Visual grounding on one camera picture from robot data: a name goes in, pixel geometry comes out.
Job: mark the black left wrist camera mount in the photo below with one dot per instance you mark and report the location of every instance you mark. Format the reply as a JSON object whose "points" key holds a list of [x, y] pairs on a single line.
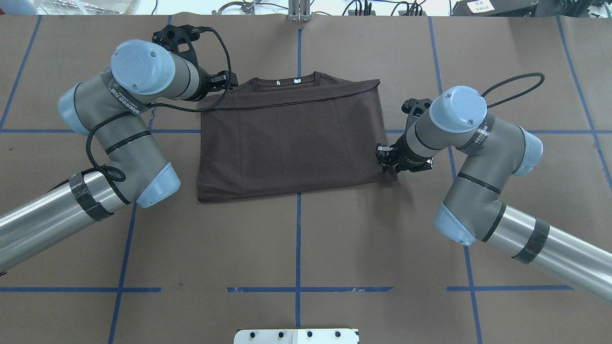
{"points": [[178, 40]]}

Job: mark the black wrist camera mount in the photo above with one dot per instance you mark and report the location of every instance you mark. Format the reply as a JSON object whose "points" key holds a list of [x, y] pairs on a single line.
{"points": [[414, 109], [178, 40]]}

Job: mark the aluminium frame post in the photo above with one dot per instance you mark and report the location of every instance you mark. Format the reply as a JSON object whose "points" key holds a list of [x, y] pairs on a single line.
{"points": [[299, 10]]}

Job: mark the brown t-shirt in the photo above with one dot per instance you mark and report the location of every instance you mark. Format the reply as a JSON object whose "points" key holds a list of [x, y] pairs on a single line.
{"points": [[270, 137]]}

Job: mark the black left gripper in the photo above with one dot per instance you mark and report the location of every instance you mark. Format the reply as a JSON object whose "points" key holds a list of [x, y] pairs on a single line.
{"points": [[204, 83]]}

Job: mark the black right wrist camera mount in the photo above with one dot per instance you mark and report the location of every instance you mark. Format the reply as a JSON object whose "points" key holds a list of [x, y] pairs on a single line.
{"points": [[414, 109]]}

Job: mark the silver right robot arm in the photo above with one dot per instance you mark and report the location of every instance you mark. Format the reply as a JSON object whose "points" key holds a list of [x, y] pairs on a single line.
{"points": [[495, 150]]}

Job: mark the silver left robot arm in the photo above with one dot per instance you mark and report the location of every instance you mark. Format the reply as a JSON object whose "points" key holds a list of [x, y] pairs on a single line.
{"points": [[127, 164]]}

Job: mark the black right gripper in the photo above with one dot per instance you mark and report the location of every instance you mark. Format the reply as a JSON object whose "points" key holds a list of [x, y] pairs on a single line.
{"points": [[404, 154]]}

